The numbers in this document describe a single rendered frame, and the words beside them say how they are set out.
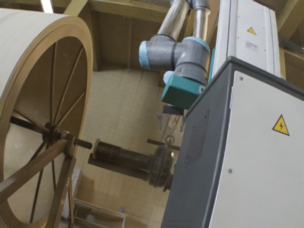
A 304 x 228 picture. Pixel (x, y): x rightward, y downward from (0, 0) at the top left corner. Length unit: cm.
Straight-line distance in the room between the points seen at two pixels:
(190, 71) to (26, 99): 211
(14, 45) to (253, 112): 114
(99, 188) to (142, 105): 368
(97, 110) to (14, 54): 965
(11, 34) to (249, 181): 130
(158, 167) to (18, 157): 165
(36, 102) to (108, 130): 778
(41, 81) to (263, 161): 250
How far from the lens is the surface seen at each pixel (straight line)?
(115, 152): 180
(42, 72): 276
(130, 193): 987
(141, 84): 1133
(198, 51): 128
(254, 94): 58
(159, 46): 133
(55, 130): 191
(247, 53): 128
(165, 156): 173
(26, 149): 289
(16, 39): 142
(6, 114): 130
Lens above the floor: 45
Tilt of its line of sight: 25 degrees up
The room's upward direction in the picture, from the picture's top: 15 degrees clockwise
